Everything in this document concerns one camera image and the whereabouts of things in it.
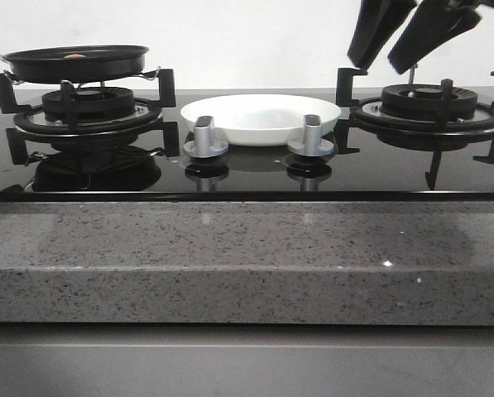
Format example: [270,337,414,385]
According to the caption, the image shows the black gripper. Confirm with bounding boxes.
[348,0,494,74]

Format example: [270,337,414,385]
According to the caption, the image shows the white round plate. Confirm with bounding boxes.
[180,94,342,146]

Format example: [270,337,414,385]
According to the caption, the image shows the black frying pan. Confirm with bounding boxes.
[0,45,149,84]

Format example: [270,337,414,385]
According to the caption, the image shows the fried egg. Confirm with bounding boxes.
[64,53,86,59]

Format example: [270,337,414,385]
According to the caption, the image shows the black right burner pan support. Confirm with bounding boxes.
[335,68,494,189]

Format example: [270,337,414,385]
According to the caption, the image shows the black burner pan support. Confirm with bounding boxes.
[335,68,494,189]
[0,69,179,165]

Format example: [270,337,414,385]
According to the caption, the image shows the silver right stove knob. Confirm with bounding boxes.
[287,114,335,157]

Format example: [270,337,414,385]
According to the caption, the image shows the silver stove knob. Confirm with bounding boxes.
[287,114,335,157]
[184,116,228,159]

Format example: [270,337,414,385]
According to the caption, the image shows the black glass gas stove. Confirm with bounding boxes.
[0,108,494,202]

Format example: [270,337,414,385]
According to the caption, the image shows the silver left stove knob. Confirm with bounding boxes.
[184,116,228,159]

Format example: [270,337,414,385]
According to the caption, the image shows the black left burner pan support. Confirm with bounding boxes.
[0,69,179,165]

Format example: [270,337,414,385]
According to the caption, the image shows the grey cabinet front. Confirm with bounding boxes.
[0,324,494,396]

